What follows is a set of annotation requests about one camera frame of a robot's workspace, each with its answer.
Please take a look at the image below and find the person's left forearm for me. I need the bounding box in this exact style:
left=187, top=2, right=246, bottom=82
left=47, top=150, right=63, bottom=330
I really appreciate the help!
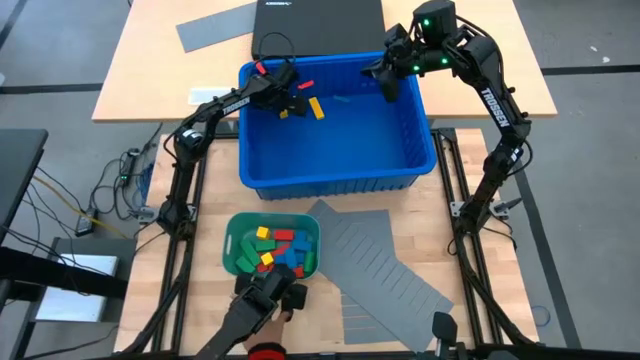
left=247, top=342, right=287, bottom=360

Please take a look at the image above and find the grey metal plate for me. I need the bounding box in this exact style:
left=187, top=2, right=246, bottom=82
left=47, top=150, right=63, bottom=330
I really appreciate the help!
left=49, top=236, right=139, bottom=324

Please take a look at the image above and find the blue cable loop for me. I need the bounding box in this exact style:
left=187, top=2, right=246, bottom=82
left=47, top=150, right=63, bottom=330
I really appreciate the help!
left=530, top=304, right=552, bottom=329

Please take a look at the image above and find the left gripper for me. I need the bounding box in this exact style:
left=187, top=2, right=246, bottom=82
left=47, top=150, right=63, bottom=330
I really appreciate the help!
left=251, top=62, right=309, bottom=118

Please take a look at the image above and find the black power adapter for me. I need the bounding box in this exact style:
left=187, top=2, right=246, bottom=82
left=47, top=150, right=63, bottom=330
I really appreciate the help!
left=74, top=207, right=100, bottom=237

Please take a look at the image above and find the black desk crossbar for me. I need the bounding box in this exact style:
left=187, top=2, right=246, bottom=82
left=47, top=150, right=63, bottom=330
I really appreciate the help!
left=0, top=244, right=130, bottom=301

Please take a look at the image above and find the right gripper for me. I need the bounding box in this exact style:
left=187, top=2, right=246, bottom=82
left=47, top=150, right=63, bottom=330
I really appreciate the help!
left=361, top=23, right=426, bottom=104

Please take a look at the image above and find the short grey slotted divider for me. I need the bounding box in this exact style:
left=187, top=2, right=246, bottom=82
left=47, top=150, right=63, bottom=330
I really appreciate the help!
left=333, top=208, right=401, bottom=346

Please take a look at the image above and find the black power strip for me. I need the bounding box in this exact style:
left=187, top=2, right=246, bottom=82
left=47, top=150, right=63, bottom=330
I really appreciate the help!
left=121, top=147, right=143, bottom=187

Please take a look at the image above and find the person's left hand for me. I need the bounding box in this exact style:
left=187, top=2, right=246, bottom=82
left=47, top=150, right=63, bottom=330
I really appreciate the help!
left=243, top=309, right=294, bottom=351

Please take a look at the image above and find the light wood desk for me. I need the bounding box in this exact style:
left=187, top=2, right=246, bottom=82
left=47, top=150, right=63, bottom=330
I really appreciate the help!
left=91, top=0, right=558, bottom=124

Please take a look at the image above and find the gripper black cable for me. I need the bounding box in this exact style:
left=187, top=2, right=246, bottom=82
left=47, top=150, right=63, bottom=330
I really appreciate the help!
left=255, top=31, right=297, bottom=66
left=452, top=14, right=504, bottom=76

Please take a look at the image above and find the small green plastic basket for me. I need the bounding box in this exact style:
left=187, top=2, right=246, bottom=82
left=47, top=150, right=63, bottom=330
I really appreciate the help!
left=222, top=211, right=322, bottom=281

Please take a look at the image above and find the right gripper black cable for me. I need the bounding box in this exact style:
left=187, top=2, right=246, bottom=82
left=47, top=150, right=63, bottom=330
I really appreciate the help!
left=452, top=14, right=504, bottom=76

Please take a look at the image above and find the long green wooden block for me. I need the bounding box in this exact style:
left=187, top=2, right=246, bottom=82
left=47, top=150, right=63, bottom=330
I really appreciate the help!
left=239, top=238, right=261, bottom=267

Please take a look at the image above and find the long grey slotted divider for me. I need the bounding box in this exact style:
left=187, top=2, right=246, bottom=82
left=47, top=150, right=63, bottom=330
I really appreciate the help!
left=306, top=198, right=455, bottom=352

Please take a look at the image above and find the white-framed smartphone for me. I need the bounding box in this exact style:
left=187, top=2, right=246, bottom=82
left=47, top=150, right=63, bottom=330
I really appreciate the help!
left=188, top=86, right=236, bottom=107

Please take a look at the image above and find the black side desk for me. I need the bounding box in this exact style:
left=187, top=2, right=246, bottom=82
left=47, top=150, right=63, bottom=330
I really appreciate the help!
left=0, top=128, right=50, bottom=241

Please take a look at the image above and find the large blue plastic bin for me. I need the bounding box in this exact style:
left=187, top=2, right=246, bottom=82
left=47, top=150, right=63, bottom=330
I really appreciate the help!
left=237, top=51, right=439, bottom=202

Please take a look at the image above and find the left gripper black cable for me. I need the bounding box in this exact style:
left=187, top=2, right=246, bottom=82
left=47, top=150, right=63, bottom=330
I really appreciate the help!
left=255, top=31, right=297, bottom=66

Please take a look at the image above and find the yellow cable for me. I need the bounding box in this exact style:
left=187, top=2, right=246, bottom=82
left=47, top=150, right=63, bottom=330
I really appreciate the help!
left=32, top=174, right=131, bottom=240

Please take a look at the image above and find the grey flat panel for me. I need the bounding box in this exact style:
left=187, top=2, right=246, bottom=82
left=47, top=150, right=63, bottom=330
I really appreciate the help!
left=176, top=3, right=259, bottom=54

